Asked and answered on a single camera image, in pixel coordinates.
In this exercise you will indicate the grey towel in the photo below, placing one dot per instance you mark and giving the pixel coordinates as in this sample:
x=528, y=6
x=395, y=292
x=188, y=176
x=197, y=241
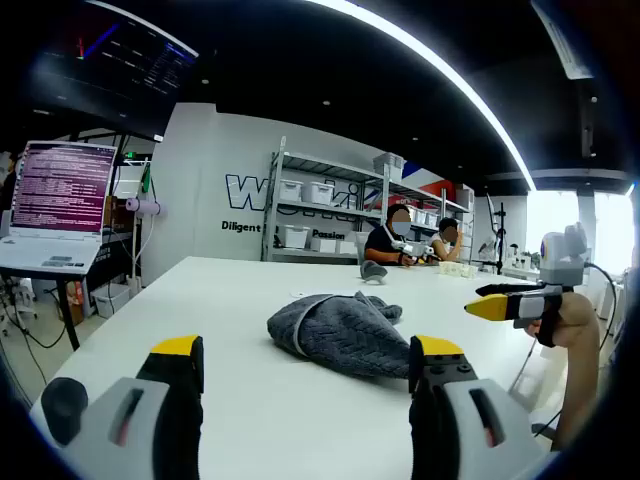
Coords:
x=345, y=330

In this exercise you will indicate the white shelf storage bins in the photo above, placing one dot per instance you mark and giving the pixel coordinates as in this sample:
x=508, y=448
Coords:
x=317, y=192

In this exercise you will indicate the white laptop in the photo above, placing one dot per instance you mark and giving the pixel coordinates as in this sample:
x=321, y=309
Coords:
x=60, y=180

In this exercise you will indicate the small white boxes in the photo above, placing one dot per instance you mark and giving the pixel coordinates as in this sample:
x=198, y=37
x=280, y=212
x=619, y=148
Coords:
x=457, y=270

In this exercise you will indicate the ceiling light strip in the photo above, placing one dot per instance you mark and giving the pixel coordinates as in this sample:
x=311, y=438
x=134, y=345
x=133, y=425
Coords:
x=450, y=71

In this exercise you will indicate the small grey cloth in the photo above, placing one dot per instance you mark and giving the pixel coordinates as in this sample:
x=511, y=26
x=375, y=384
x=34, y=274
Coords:
x=372, y=270

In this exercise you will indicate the black monitor screen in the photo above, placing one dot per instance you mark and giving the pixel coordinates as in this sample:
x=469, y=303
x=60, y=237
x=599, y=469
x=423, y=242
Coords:
x=115, y=65

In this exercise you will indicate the purple clip fan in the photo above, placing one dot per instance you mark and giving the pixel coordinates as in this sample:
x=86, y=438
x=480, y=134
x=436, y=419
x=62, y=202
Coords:
x=142, y=206

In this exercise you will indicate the black tripod stand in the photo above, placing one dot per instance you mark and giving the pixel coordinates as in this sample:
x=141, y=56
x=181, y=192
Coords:
x=500, y=235

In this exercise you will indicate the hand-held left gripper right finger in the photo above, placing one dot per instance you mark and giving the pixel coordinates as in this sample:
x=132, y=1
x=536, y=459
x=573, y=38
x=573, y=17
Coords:
x=450, y=420

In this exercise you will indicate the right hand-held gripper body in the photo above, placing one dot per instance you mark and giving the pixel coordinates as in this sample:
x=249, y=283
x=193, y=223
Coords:
x=562, y=260

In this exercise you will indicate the white floor storage bin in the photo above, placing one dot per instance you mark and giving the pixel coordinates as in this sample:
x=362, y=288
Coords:
x=112, y=300

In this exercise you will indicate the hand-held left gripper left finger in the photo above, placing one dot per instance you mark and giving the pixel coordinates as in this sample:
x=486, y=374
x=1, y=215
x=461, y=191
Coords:
x=150, y=415

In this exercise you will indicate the person's right hand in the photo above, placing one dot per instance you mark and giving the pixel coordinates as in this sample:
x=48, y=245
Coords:
x=580, y=320

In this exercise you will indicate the grey metal shelf rack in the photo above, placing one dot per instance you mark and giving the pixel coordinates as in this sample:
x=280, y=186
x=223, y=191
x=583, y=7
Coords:
x=385, y=182

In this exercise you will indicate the white table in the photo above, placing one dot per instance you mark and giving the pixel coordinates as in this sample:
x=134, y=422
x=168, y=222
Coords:
x=225, y=300

